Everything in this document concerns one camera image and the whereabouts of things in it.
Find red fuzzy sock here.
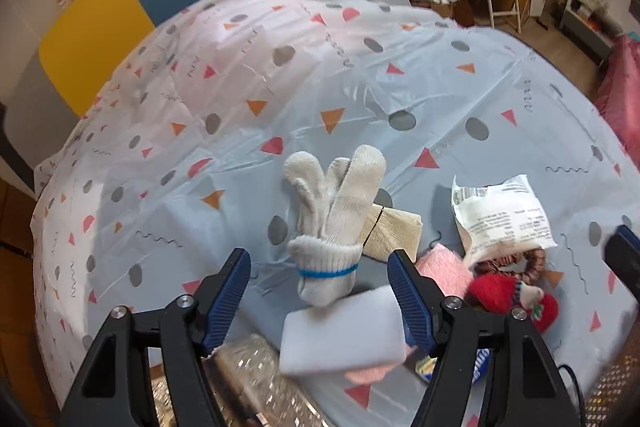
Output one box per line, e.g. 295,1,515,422
465,274,559,333

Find white shelf unit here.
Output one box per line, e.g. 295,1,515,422
560,0,617,58

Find pink blanket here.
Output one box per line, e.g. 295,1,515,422
595,34,640,152

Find beige cloth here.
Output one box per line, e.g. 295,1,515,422
361,203,423,260

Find white printed packet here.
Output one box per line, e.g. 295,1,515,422
451,174,558,265

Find pink fluffy towel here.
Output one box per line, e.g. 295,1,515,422
345,243,473,384

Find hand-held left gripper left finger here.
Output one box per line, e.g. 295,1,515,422
60,248,252,427

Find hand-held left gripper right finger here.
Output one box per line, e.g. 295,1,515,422
387,249,583,427

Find gold glitter box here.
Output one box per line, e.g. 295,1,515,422
150,333,326,427

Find white knit gloves bundle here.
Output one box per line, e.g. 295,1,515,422
283,145,387,308

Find black cable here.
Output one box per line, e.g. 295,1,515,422
557,363,587,408

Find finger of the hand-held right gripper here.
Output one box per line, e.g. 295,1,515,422
604,224,640,300

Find brown striped scrunchie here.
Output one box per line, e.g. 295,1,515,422
475,247,551,288

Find white sponge block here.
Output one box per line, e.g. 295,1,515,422
279,284,407,377

